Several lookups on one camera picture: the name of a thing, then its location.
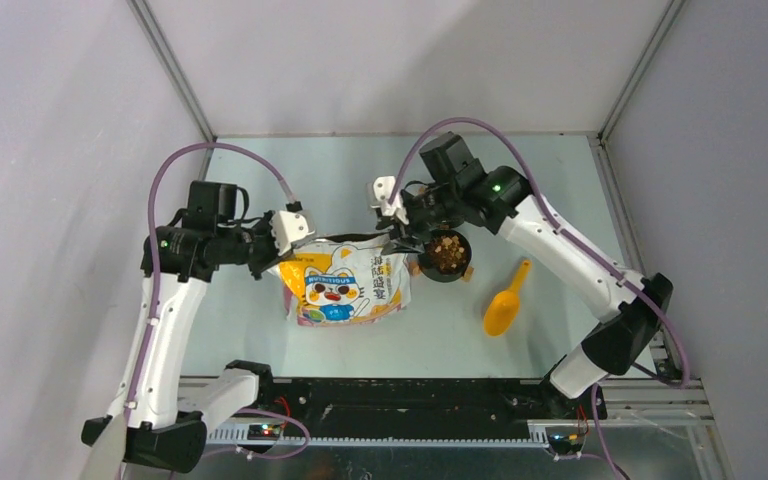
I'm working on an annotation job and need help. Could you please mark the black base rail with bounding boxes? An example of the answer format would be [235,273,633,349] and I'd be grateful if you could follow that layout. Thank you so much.
[254,378,607,438]

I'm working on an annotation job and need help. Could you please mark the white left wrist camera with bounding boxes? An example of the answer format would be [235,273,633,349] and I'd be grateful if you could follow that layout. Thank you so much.
[270,201,316,256]

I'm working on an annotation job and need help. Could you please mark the yellow plastic food scoop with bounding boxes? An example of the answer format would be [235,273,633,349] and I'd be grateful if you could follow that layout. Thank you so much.
[482,259,532,337]

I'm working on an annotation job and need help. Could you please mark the black bowl paw print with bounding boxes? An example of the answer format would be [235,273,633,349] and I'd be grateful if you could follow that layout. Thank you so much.
[417,229,473,283]

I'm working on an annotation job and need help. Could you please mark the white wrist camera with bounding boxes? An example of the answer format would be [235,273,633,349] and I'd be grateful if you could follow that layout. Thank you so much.
[367,176,409,229]
[270,201,316,256]

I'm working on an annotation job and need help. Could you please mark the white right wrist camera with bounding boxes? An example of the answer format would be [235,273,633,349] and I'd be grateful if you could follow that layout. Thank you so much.
[367,176,409,229]

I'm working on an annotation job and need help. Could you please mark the cat food bag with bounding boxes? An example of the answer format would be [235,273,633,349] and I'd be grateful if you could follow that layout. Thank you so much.
[269,234,413,327]

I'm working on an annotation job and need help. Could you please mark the perforated metal strip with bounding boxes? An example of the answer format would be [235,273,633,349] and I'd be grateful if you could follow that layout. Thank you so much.
[207,422,583,448]

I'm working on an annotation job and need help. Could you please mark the pet food kibble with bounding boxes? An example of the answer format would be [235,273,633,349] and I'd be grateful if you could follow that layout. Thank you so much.
[426,231,469,273]

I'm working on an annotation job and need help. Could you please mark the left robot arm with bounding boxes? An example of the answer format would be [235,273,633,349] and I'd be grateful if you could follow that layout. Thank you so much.
[81,181,310,479]

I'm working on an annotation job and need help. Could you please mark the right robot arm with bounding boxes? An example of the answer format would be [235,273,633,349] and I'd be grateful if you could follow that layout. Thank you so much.
[369,132,674,418]

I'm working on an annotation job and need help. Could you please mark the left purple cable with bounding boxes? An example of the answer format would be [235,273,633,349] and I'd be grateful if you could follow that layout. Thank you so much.
[115,142,311,480]

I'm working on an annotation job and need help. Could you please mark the purple cable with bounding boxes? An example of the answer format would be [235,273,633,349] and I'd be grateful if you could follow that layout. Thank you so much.
[387,117,691,478]
[115,142,311,480]

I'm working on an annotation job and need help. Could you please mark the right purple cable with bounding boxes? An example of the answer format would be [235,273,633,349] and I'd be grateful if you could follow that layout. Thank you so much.
[387,117,691,478]

